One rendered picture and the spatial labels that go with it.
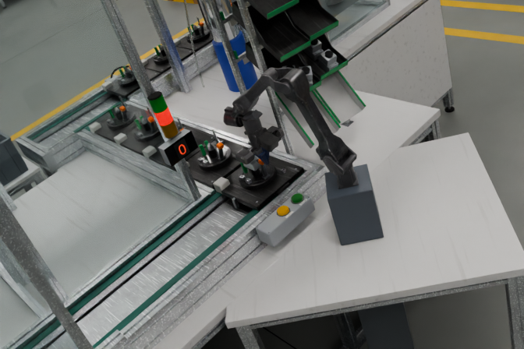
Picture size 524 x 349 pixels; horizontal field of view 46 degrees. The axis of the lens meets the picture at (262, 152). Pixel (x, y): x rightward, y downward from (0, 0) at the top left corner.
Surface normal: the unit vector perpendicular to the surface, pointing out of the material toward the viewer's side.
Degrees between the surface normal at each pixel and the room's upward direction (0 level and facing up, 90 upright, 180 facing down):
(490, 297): 0
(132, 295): 0
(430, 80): 90
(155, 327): 90
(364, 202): 90
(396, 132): 0
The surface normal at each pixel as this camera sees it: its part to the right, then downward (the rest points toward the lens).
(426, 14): 0.66, 0.24
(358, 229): -0.02, 0.56
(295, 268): -0.29, -0.79
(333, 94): 0.18, -0.33
